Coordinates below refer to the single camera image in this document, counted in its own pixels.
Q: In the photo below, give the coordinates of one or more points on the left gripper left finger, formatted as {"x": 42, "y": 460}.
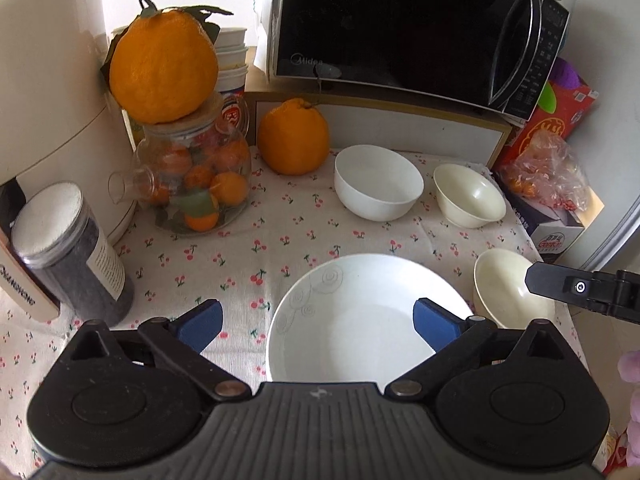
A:
{"x": 177, "y": 346}

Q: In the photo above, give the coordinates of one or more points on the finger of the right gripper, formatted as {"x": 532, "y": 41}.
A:
{"x": 587, "y": 290}

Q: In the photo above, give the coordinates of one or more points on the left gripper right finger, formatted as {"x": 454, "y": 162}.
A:
{"x": 457, "y": 343}

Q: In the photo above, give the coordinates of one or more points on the large cream bowl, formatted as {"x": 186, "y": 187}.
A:
{"x": 500, "y": 292}

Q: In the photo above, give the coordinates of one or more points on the white swirl pattern plate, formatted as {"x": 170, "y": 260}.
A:
{"x": 351, "y": 320}

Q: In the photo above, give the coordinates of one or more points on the small cream bowl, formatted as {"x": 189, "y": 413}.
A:
{"x": 466, "y": 198}

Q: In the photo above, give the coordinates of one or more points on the white ceramic bowl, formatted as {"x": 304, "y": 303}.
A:
{"x": 375, "y": 183}

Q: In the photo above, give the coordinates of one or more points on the dark Ganten water carton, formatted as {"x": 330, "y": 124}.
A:
{"x": 552, "y": 231}

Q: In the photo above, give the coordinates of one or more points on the plastic bag of fruit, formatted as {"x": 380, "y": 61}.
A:
{"x": 549, "y": 173}

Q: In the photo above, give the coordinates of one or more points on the clear jar dark contents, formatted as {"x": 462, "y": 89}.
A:
{"x": 56, "y": 235}

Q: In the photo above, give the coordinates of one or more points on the cherry print tablecloth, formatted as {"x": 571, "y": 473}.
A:
{"x": 290, "y": 226}

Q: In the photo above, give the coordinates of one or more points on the glass jar of tangerines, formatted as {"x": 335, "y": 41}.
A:
{"x": 191, "y": 175}

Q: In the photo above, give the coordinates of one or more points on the red cardboard gift box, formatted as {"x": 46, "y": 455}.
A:
{"x": 520, "y": 138}

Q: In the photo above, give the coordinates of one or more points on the white wooden microwave stand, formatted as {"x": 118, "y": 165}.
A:
{"x": 416, "y": 128}

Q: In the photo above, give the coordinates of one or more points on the purple green plush toy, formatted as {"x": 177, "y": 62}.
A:
{"x": 566, "y": 95}

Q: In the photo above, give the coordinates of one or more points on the large orange on table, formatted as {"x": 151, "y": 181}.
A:
{"x": 293, "y": 138}

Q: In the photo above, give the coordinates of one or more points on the cream air fryer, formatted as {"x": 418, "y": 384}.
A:
{"x": 60, "y": 123}

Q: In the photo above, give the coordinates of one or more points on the silver refrigerator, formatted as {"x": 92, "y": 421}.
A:
{"x": 603, "y": 44}

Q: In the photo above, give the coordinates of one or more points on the large orange on jar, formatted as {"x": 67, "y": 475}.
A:
{"x": 163, "y": 66}

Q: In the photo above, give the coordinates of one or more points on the black microwave oven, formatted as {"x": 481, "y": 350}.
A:
{"x": 492, "y": 54}

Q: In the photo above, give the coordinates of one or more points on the stack of paper cups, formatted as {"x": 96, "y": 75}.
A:
{"x": 231, "y": 52}

